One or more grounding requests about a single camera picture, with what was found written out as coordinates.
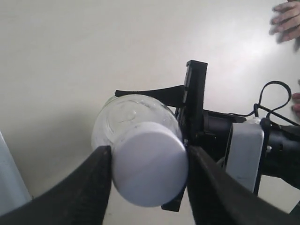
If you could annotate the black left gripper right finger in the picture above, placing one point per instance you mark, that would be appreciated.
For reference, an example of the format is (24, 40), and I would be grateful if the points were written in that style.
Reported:
(217, 199)

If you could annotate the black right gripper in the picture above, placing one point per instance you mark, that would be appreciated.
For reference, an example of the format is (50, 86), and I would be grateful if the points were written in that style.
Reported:
(205, 128)

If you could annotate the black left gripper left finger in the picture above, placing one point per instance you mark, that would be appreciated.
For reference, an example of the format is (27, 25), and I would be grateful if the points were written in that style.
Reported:
(80, 199)

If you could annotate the white bottle cap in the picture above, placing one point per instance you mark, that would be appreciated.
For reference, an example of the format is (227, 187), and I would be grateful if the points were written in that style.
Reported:
(149, 164)

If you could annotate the clear plastic drink bottle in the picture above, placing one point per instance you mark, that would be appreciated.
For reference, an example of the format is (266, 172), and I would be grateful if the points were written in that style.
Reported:
(119, 113)

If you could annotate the person's second hand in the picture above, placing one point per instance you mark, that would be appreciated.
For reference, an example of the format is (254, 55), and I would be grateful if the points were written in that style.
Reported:
(296, 103)

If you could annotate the person's hand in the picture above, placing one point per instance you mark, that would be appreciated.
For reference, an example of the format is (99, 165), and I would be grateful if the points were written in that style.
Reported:
(285, 24)

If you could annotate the white rectangular plastic tray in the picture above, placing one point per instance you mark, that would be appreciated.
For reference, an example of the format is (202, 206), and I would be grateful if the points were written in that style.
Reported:
(12, 187)

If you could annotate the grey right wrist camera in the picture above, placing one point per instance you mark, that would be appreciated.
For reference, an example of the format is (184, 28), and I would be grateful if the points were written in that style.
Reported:
(245, 153)

